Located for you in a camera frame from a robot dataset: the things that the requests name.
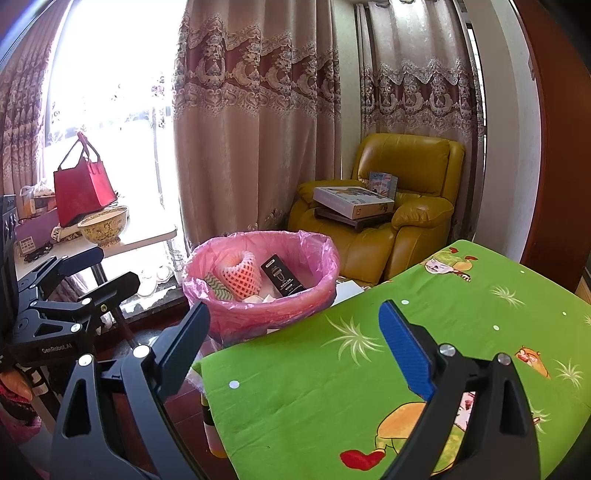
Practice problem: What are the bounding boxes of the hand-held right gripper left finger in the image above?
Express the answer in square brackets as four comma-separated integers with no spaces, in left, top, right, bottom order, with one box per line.
[50,301,212,480]

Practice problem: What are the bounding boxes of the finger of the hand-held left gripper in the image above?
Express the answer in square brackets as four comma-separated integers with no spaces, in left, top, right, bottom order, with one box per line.
[21,246,105,296]
[32,271,140,333]

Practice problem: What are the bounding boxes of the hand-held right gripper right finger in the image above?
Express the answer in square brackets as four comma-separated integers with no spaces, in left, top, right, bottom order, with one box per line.
[378,299,542,480]

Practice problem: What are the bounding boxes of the green white striped wrapper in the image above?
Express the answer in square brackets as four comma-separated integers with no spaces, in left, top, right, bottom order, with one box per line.
[203,272,232,302]

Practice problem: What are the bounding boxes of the pink white foam fruit net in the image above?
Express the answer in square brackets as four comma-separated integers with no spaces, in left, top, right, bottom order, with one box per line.
[217,251,260,302]

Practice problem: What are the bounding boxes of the pink lined trash bin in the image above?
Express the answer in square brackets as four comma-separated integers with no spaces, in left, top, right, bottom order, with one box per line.
[181,230,341,347]

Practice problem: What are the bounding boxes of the black packaging box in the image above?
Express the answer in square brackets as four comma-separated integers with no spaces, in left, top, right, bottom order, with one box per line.
[260,254,306,299]

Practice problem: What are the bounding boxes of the person's left forearm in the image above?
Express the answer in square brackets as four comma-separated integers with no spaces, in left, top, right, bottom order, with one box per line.
[0,369,44,423]

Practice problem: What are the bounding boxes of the yellow patterned ceramic bowl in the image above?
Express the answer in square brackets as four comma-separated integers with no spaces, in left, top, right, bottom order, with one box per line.
[77,206,130,248]

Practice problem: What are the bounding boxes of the purple box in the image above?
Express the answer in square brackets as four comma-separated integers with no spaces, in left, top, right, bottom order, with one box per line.
[15,217,62,265]

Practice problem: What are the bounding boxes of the white side table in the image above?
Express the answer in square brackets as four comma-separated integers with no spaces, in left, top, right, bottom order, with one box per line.
[14,224,179,352]

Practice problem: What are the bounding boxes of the red tote bag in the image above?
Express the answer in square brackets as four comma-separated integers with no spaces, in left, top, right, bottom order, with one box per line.
[53,131,119,228]

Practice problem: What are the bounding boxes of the clear plastic bag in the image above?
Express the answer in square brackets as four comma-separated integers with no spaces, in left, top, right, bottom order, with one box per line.
[21,181,57,217]

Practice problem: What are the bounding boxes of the pink patterned clothing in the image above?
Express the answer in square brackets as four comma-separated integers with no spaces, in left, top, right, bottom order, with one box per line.
[0,411,42,446]

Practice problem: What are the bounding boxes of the green cartoon printed tablecloth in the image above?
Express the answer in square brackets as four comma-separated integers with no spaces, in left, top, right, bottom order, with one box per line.
[191,239,591,480]

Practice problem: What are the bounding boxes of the yellow leather armchair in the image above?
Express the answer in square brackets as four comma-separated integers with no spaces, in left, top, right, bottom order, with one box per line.
[288,133,466,284]

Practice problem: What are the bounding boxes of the dark flat box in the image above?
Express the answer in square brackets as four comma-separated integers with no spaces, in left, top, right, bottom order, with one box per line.
[315,208,393,230]

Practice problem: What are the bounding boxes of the beige lace patterned curtain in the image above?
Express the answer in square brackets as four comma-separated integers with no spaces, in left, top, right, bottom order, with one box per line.
[173,0,343,252]
[358,0,486,232]
[0,0,70,199]

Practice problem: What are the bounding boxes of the white flat printed box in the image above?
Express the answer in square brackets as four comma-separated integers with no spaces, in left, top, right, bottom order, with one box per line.
[313,186,396,220]

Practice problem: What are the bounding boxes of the small blue white box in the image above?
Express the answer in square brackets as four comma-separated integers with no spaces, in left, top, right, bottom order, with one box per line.
[368,171,399,200]

